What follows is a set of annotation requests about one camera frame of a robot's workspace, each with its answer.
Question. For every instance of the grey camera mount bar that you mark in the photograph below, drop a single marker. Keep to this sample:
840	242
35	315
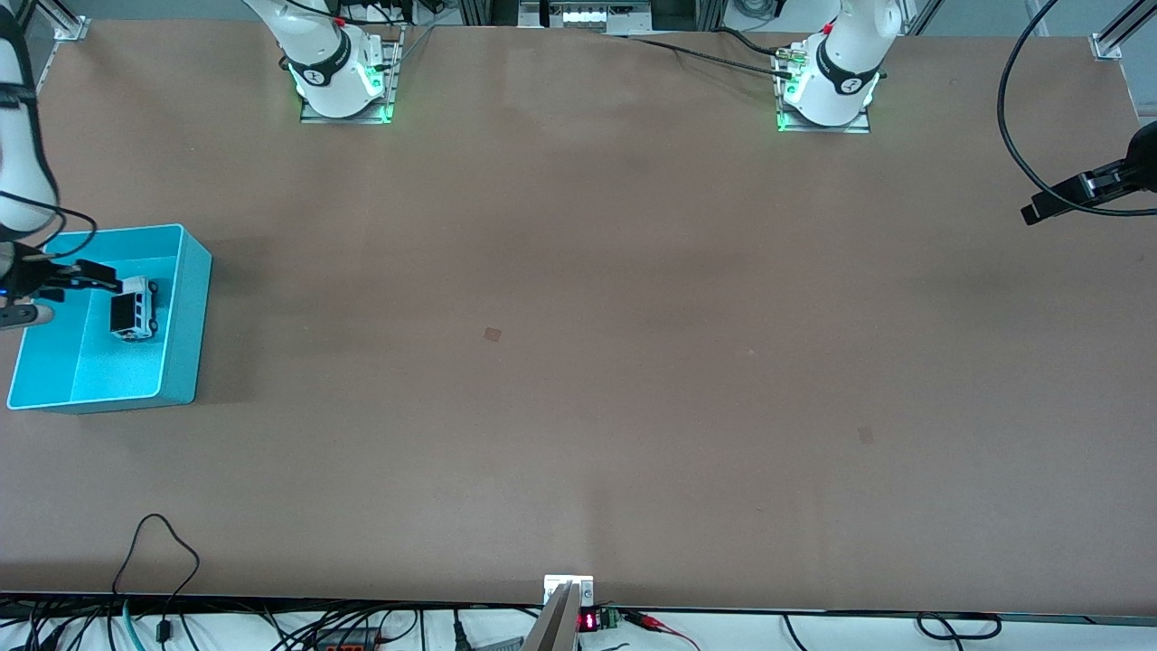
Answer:
553	628

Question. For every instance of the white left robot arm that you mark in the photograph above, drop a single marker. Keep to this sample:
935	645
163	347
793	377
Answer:
841	72

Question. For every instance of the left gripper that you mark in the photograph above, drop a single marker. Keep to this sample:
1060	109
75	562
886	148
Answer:
1141	168

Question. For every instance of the white lit background device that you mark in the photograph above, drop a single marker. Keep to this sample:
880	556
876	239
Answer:
592	15

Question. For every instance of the metal table corner bracket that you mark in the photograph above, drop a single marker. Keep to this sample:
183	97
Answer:
1105	45
70	30

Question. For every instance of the white jeep toy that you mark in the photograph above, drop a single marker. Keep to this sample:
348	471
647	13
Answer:
134	312

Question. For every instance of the teal plastic bin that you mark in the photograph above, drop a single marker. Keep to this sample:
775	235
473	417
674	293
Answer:
99	371

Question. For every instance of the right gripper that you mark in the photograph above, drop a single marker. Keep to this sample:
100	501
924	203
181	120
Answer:
29	277

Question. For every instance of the red clip lead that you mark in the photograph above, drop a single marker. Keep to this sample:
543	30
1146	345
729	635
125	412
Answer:
660	624

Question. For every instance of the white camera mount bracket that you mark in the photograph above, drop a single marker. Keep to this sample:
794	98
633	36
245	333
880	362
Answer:
553	583

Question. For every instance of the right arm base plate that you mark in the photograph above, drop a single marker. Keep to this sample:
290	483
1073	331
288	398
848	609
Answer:
390	81

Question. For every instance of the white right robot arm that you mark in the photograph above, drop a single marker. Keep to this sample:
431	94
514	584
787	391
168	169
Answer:
325	72

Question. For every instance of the red digit display module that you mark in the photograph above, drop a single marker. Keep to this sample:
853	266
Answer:
589	621

